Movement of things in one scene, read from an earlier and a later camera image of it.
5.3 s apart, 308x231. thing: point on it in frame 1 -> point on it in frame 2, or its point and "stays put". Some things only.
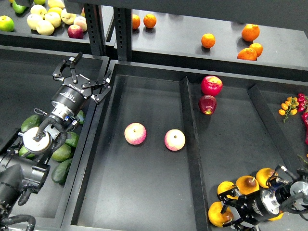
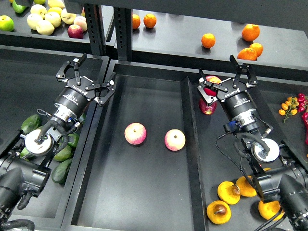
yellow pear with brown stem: (216, 217) stays put
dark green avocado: (60, 171) stays put
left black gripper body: (70, 96) stays put
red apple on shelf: (74, 31) stays put
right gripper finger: (241, 224) -> (239, 67)
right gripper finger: (226, 201) -> (209, 100)
